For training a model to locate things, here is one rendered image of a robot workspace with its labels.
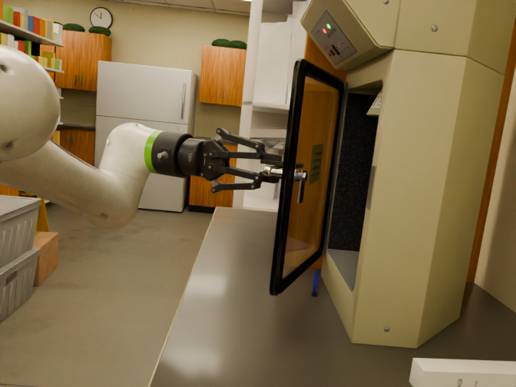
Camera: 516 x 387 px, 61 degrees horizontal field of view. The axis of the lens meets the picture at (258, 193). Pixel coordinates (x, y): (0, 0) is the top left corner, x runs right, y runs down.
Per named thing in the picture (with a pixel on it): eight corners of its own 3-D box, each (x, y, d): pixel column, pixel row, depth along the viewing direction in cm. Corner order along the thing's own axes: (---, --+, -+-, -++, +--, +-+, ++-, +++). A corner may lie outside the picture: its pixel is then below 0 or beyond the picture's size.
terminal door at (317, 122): (321, 256, 102) (344, 80, 96) (272, 299, 75) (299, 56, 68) (318, 255, 103) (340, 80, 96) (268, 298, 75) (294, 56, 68)
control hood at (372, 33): (346, 71, 97) (352, 24, 95) (394, 48, 65) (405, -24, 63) (294, 66, 96) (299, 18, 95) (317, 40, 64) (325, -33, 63)
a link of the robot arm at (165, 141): (180, 131, 97) (177, 173, 98) (147, 130, 86) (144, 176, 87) (204, 133, 94) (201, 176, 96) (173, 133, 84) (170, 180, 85)
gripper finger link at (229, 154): (217, 157, 90) (217, 150, 89) (268, 158, 85) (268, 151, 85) (208, 158, 86) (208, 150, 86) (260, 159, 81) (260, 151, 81)
